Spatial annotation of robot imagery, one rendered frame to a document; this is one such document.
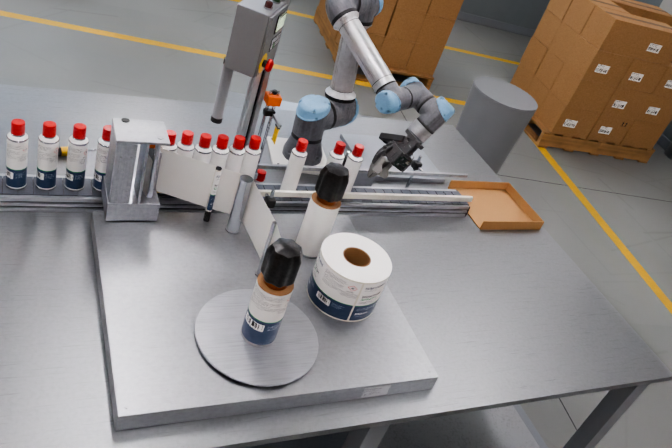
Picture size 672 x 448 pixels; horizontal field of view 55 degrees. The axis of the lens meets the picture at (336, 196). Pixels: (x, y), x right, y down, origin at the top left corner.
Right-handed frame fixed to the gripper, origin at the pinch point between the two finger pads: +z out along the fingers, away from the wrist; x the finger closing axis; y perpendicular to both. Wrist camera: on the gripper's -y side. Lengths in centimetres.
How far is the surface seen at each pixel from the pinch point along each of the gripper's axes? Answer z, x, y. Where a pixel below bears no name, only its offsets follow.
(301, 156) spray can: 8.5, -27.8, 2.1
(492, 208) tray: -18, 60, 0
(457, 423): 44, 74, 54
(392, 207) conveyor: 3.9, 14.6, 5.4
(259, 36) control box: -12, -66, 0
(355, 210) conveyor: 12.4, 3.0, 5.4
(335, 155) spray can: 1.9, -17.5, 1.1
